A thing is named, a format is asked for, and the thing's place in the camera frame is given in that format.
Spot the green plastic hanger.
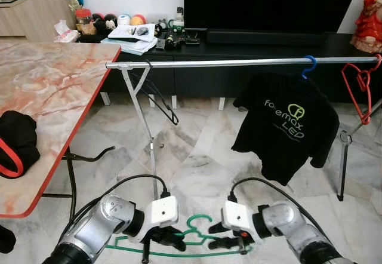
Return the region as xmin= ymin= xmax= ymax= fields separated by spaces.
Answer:
xmin=104 ymin=214 xmax=254 ymax=259

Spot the red plastic hanger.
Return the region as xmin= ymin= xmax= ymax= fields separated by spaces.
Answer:
xmin=341 ymin=54 xmax=382 ymax=125

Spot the blue plastic hanger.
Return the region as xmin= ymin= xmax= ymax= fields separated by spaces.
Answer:
xmin=301 ymin=55 xmax=317 ymax=79

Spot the black t-shirt with green logo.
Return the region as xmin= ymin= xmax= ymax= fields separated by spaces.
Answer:
xmin=233 ymin=73 xmax=340 ymax=186

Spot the black low tv console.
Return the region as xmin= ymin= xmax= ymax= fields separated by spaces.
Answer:
xmin=78 ymin=31 xmax=382 ymax=106

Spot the silver metal clothes rack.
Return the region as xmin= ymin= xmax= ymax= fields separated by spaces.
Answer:
xmin=106 ymin=55 xmax=382 ymax=202

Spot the black garment with red trim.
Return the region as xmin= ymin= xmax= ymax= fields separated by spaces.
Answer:
xmin=0 ymin=110 xmax=41 ymax=179

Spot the marble table with red edge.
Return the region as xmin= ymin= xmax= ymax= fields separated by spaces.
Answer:
xmin=0 ymin=41 xmax=122 ymax=219

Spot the black soundbar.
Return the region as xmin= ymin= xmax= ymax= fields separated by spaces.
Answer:
xmin=205 ymin=29 xmax=328 ymax=47

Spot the white paper stack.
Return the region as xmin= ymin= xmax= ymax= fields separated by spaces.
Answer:
xmin=100 ymin=23 xmax=158 ymax=56

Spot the clear plastic bottle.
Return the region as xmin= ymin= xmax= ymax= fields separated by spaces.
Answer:
xmin=173 ymin=7 xmax=184 ymax=29

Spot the orange ball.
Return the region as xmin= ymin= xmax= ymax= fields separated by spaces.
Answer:
xmin=130 ymin=14 xmax=147 ymax=26

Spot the black plush toy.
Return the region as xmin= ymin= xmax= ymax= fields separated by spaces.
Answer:
xmin=93 ymin=13 xmax=117 ymax=35

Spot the white tissue pack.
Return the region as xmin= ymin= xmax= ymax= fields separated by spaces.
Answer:
xmin=53 ymin=20 xmax=81 ymax=42

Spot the jar with red lid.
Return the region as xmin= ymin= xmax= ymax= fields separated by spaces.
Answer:
xmin=75 ymin=8 xmax=96 ymax=36

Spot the black flat screen television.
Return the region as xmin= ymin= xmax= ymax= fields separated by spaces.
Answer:
xmin=183 ymin=0 xmax=363 ymax=33

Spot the red and gold figurine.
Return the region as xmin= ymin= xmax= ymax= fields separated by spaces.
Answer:
xmin=350 ymin=0 xmax=382 ymax=54

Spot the light wooden cabinet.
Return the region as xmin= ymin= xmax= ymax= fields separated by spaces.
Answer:
xmin=0 ymin=0 xmax=78 ymax=42

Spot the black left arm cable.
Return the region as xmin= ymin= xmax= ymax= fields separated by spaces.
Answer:
xmin=60 ymin=174 xmax=171 ymax=241

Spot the black wire hanger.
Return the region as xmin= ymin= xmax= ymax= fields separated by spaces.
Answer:
xmin=138 ymin=67 xmax=180 ymax=126

